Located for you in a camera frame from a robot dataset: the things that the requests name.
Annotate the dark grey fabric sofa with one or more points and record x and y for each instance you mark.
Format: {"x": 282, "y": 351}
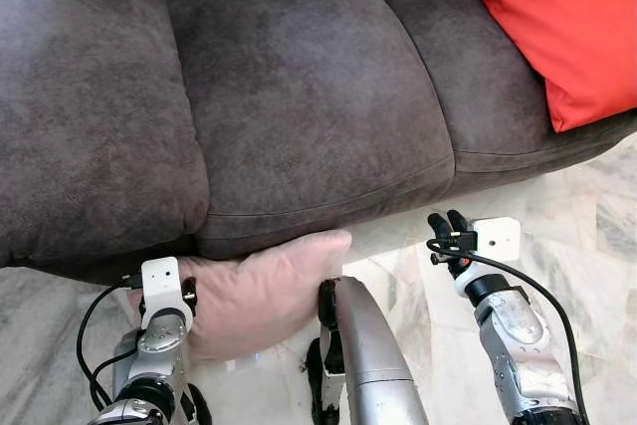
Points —
{"x": 299, "y": 97}

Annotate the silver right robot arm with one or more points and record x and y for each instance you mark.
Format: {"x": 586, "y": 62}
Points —
{"x": 513, "y": 330}

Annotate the pink pillow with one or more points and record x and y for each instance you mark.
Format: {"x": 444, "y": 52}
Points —
{"x": 259, "y": 296}

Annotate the red pillow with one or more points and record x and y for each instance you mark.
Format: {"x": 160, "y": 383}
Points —
{"x": 567, "y": 17}

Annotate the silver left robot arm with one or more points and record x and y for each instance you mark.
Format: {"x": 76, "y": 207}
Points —
{"x": 159, "y": 345}

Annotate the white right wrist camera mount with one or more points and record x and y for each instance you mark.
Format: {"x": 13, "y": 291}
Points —
{"x": 498, "y": 238}

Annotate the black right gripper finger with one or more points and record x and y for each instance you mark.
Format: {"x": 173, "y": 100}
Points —
{"x": 439, "y": 228}
{"x": 460, "y": 223}

